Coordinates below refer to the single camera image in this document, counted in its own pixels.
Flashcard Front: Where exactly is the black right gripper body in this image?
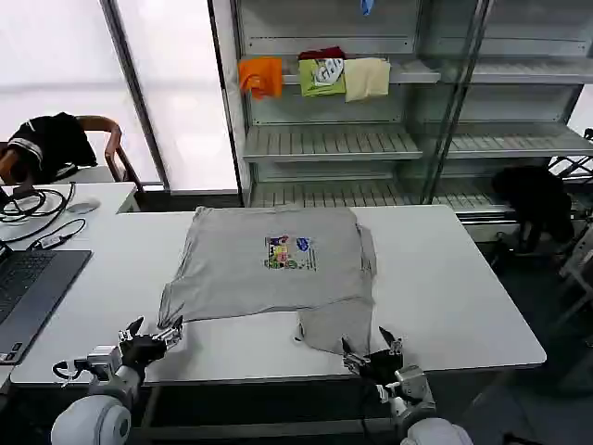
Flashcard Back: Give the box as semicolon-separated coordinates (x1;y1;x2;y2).
363;350;406;387

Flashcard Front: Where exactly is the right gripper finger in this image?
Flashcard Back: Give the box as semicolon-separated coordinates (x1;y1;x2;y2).
378;325;404;356
341;337;372;374

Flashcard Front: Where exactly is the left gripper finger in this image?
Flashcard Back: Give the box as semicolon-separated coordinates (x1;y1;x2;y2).
154;316;185;348
119;316;146;345

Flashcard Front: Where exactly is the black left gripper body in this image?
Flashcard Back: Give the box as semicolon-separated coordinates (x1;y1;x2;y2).
120;334;167;373

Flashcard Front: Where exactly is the grey printed t-shirt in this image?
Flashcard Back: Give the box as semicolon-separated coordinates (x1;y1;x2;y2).
157;205;377;356

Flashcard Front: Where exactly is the dark grey laptop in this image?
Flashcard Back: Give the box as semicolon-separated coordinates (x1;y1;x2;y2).
0;248;94;366

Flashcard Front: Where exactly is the grey computer mouse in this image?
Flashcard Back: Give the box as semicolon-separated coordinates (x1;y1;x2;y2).
66;200;102;215

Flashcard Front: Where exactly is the brown wooden chair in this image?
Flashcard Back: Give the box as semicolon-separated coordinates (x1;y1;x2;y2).
0;115;142;187

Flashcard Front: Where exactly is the black garment with white stripes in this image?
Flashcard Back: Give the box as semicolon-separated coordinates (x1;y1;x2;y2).
6;111;99;183

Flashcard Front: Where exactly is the grey metal shelf rack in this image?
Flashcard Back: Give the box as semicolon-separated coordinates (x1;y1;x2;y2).
207;0;593;229

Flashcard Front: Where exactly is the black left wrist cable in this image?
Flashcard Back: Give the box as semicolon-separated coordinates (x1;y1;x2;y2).
51;357;90;388

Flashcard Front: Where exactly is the black cable with white adapter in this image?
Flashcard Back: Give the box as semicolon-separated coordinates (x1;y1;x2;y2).
0;217;87;252

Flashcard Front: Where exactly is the coiled black cable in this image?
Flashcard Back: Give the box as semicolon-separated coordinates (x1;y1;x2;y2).
0;182;77;224

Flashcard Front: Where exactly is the grey window frame post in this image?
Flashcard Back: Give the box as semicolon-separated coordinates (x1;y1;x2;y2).
98;0;171;192

